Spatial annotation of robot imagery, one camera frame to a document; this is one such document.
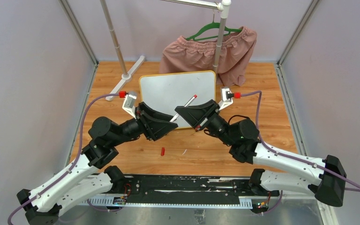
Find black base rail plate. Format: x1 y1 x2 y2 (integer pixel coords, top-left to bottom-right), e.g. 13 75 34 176
48 173 293 209

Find white red marker pen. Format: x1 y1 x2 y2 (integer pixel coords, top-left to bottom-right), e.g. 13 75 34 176
170 94 197 122

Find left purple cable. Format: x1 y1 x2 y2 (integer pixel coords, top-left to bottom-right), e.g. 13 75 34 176
7 90 128 225

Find pink shorts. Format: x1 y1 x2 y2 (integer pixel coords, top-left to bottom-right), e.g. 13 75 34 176
158 27 257 87

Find green clothes hanger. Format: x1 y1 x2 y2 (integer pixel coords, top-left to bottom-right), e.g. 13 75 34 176
186 16 242 41

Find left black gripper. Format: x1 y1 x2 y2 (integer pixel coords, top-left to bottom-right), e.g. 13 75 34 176
111 102 178 147

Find yellow framed whiteboard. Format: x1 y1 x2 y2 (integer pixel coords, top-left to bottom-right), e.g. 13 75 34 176
139 70 216 116

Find silver clothes rack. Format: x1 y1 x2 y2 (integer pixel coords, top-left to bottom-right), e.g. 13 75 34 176
99 0 232 102

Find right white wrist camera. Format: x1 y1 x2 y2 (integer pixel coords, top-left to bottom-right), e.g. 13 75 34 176
218 87 234 111

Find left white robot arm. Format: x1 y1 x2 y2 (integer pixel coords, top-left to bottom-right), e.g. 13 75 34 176
17 102 178 225

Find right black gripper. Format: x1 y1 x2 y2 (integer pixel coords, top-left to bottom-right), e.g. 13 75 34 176
175 100 235 147

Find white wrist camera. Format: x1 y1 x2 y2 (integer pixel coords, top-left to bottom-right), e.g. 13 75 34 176
218 87 234 111
122 91 137 118

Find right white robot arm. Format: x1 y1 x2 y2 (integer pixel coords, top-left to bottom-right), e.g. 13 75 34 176
175 100 346 207

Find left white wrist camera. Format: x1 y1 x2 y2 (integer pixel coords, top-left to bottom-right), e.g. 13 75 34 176
122 91 137 118

